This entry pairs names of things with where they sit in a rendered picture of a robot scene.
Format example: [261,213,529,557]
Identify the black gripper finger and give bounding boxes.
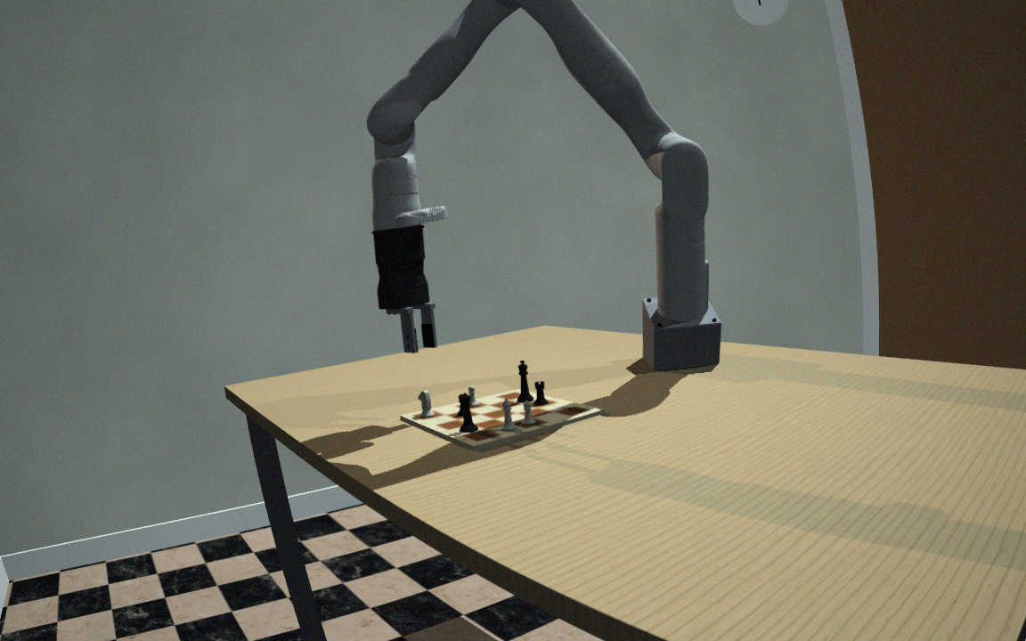
[409,303,437,348]
[386,307,418,353]

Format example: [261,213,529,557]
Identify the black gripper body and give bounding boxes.
[372,193,448,309]

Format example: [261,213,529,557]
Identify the brown and cream chessboard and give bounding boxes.
[400,389,605,450]

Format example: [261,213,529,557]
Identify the white bishop chess piece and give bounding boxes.
[501,398,517,432]

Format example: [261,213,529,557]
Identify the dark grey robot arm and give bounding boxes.
[367,0,709,321]

